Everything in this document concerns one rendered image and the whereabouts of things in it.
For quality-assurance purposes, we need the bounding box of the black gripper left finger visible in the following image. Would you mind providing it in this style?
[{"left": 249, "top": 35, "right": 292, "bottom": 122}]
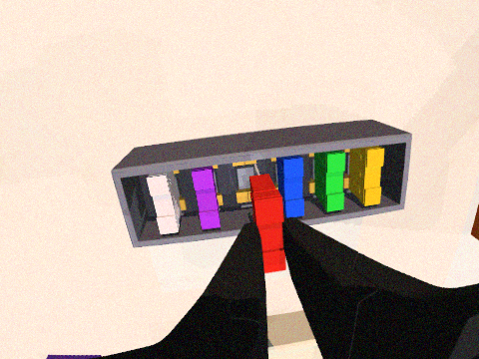
[{"left": 92, "top": 222, "right": 268, "bottom": 359}]

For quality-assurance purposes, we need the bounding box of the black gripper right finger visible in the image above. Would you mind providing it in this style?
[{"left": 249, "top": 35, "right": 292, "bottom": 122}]
[{"left": 282, "top": 218, "right": 479, "bottom": 359}]

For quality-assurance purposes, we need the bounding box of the small yellow block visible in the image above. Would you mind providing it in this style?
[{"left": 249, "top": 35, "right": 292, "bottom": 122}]
[{"left": 236, "top": 188, "right": 248, "bottom": 203}]

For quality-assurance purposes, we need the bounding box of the grey fuse block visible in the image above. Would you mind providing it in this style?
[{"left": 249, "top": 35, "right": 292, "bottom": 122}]
[{"left": 111, "top": 120, "right": 412, "bottom": 248}]

